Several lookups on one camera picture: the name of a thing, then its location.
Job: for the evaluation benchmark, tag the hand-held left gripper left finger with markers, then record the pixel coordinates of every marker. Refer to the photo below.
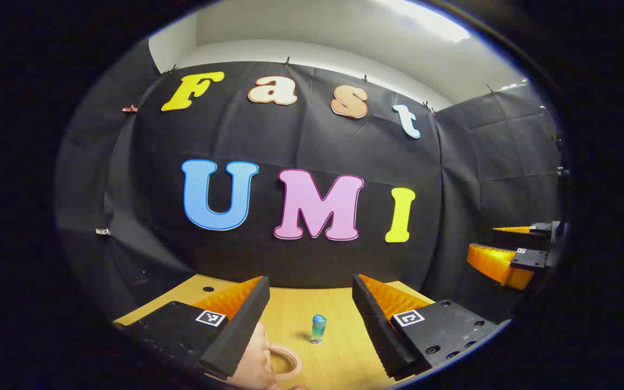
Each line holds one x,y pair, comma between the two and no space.
236,336

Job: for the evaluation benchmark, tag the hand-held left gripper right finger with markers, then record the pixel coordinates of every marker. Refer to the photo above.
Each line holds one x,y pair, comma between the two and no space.
379,336

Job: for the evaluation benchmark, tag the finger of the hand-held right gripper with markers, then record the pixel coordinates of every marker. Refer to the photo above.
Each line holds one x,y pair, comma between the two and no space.
512,238
493,262

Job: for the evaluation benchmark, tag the pink suitcase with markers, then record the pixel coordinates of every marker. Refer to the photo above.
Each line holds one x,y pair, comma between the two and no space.
260,360

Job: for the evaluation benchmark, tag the small blue green bottle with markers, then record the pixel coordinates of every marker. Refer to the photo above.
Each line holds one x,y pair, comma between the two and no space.
318,329

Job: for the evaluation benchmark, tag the copper binder clip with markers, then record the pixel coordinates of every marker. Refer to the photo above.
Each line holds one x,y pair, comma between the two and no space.
130,109

